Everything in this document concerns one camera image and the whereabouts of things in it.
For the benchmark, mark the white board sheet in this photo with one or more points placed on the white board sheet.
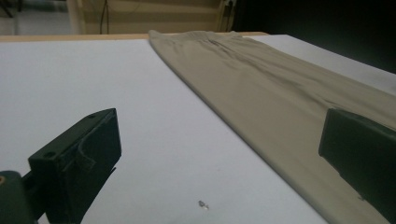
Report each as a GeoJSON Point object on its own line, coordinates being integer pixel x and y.
{"type": "Point", "coordinates": [93, 77]}

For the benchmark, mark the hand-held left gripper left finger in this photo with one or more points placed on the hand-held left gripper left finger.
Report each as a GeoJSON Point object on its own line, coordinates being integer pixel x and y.
{"type": "Point", "coordinates": [77, 161]}

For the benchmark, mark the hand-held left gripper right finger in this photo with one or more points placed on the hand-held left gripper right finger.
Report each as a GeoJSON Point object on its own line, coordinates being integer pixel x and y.
{"type": "Point", "coordinates": [364, 149]}

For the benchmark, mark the beige pants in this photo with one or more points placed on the beige pants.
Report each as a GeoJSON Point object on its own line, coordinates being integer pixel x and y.
{"type": "Point", "coordinates": [249, 93]}

